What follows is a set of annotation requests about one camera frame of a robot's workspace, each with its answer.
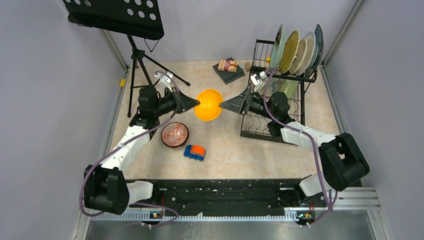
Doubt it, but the black wire dish rack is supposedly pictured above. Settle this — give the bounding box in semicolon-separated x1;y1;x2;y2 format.
240;39;318;143

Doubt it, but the red patterned brown bowl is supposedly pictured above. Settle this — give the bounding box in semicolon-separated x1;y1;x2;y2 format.
160;122;190;148

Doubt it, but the cream floral ceramic plate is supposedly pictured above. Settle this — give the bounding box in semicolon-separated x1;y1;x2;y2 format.
289;38;308;75

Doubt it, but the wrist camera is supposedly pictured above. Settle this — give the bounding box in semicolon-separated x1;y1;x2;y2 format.
250;71;268;93
154;71;174;93

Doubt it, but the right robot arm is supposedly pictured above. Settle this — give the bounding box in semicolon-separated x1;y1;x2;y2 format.
219;89;370;206

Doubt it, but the yellow-rimmed patterned plate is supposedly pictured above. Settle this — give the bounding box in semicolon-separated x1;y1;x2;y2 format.
279;30;300;74

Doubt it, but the light green round plate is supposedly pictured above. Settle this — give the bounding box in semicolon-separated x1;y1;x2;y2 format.
269;24;286;68

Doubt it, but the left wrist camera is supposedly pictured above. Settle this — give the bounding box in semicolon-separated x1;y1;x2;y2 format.
154;71;174;93

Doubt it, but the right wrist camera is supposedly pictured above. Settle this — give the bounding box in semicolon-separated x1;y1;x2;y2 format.
250;71;268;93

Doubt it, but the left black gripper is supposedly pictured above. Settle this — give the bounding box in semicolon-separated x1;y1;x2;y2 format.
153;86;200;117

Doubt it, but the yellow bowl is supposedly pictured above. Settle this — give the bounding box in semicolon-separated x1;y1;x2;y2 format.
194;88;224;122

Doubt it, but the small wooden block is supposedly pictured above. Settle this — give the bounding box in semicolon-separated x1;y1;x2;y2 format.
244;61;252;72

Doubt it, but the teal square plate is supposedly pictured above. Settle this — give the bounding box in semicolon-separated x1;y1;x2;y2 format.
305;24;324;77

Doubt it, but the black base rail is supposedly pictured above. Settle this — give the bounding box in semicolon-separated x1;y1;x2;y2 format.
79;178;382;227

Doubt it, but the beige mug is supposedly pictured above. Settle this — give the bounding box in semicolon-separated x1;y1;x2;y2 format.
265;77;282;98

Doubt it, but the wooden blocks stack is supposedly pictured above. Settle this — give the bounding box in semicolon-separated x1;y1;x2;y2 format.
217;59;238;73

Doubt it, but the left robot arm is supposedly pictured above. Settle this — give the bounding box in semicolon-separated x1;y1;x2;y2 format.
80;85;200;216

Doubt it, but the black music stand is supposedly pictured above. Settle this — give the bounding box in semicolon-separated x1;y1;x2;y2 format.
64;0;190;118

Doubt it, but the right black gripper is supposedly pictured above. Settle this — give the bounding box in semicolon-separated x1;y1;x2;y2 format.
219;86;276;120

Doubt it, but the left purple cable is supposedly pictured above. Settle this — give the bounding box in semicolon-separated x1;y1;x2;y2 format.
78;70;181;229

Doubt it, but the light green mug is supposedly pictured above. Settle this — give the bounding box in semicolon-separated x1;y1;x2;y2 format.
278;79;299;99

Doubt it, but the blue orange toy car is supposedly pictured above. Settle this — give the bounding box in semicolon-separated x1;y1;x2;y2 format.
183;144;207;162

